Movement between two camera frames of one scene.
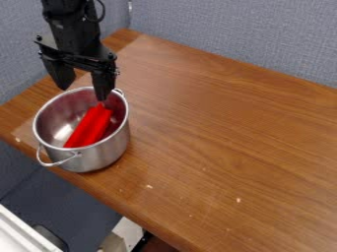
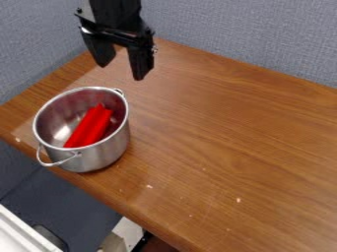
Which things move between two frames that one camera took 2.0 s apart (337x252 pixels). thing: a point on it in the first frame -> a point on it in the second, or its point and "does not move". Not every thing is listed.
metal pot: (59, 113) does not move
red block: (89, 126) does not move
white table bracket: (124, 237) does not move
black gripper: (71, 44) -> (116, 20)
